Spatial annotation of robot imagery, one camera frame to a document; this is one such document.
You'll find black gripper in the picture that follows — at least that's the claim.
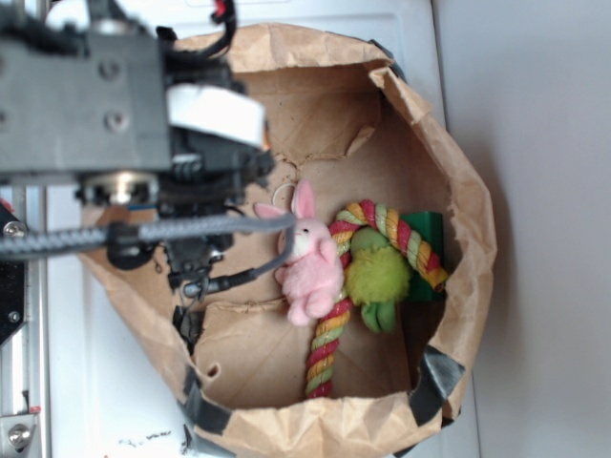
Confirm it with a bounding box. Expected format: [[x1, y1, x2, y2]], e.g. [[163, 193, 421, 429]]
[[77, 28, 275, 302]]

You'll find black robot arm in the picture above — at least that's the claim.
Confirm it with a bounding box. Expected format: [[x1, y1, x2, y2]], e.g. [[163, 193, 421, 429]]
[[1, 1, 274, 298]]

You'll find green block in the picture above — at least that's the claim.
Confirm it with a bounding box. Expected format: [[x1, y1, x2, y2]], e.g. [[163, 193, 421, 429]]
[[401, 212, 448, 302]]

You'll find grey braided cable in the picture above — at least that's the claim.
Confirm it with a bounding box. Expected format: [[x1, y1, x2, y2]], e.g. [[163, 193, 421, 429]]
[[0, 212, 300, 297]]

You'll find aluminium extrusion rail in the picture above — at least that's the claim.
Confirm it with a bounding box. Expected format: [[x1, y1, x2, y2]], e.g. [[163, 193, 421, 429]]
[[0, 185, 53, 458]]

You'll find multicolour twisted rope toy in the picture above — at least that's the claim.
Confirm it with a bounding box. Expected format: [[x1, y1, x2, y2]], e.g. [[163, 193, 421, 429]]
[[305, 199, 449, 399]]

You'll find pink plush bunny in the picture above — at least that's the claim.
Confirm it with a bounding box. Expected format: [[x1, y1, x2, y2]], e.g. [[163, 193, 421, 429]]
[[274, 179, 344, 327]]

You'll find green fluffy plush toy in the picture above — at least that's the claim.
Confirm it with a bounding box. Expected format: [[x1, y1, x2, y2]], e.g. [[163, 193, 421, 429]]
[[346, 227, 412, 334]]

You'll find black mounting plate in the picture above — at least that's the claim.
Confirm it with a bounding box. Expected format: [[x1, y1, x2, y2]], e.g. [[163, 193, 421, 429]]
[[0, 199, 27, 345]]

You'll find brown paper bag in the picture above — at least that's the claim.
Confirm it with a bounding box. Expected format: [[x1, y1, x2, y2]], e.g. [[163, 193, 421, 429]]
[[82, 23, 497, 457]]

